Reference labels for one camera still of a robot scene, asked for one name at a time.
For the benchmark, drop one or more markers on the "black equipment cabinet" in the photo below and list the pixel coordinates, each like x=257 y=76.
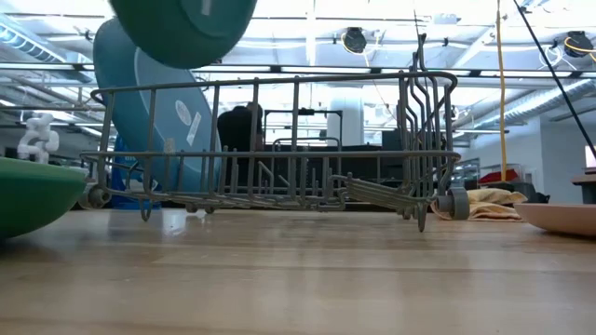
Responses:
x=391 y=139

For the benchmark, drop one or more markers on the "person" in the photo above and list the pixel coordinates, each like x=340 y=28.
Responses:
x=237 y=130

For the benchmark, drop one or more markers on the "teal plastic plate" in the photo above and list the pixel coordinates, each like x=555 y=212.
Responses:
x=186 y=32

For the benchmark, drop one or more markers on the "pink plastic plate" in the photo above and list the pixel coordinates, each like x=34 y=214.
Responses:
x=559 y=218

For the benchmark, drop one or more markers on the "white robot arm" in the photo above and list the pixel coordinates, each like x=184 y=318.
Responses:
x=39 y=137

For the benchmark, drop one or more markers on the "blue plastic plate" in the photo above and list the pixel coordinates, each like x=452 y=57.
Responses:
x=153 y=116

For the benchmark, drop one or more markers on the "red object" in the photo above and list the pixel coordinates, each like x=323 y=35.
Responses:
x=498 y=177

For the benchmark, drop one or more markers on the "lit computer screen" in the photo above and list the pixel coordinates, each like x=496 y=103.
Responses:
x=590 y=157

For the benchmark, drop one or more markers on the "yellow checked dish towel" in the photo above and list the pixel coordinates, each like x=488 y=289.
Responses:
x=489 y=205

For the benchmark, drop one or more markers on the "dark green plastic plate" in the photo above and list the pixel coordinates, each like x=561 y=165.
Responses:
x=32 y=195

